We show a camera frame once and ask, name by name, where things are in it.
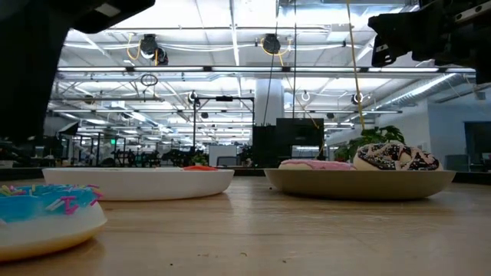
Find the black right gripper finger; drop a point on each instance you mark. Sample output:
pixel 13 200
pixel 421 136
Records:
pixel 383 53
pixel 403 25

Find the small blue sprinkled donut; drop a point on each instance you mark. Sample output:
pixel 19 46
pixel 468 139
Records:
pixel 46 226

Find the dark wall screen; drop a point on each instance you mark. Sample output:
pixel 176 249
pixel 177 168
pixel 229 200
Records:
pixel 478 138

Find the green potted plant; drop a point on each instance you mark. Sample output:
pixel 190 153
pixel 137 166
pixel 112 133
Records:
pixel 377 136

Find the silver ventilation duct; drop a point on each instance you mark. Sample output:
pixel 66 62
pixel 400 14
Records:
pixel 422 90

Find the black gantry frame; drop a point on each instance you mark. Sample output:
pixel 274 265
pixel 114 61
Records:
pixel 224 98

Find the black hanging lamp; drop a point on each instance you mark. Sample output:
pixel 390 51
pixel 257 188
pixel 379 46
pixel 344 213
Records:
pixel 69 128

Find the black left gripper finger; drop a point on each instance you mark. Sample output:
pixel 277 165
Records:
pixel 107 15

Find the large chocolate iced donut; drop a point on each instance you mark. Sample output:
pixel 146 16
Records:
pixel 397 157

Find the small green plant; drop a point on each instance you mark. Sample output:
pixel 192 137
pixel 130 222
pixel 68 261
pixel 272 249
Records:
pixel 198 160

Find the small red iced donut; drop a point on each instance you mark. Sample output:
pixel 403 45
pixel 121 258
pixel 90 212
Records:
pixel 200 168

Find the small round ceiling reel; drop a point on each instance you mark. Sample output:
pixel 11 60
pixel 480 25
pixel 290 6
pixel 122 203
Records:
pixel 192 96
pixel 305 96
pixel 357 98

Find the white round plate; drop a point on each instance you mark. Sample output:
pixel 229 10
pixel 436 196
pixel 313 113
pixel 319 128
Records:
pixel 138 184

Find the grey cabinet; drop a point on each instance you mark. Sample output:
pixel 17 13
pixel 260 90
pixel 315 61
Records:
pixel 457 163

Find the large pink iced donut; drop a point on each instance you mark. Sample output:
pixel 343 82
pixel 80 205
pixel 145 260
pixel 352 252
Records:
pixel 318 165

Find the grey round plate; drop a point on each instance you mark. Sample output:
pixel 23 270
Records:
pixel 360 186

